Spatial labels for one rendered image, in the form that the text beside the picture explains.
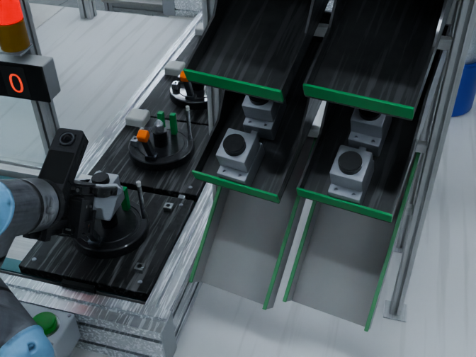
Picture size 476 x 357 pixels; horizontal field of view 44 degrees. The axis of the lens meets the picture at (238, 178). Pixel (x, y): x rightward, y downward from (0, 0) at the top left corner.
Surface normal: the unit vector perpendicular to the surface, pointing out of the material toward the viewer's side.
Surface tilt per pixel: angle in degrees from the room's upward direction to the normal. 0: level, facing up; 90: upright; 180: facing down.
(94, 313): 0
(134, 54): 0
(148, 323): 0
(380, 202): 25
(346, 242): 45
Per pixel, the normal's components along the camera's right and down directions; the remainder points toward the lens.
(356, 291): -0.32, -0.15
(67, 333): 0.96, 0.16
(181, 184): -0.01, -0.78
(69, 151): -0.07, -0.48
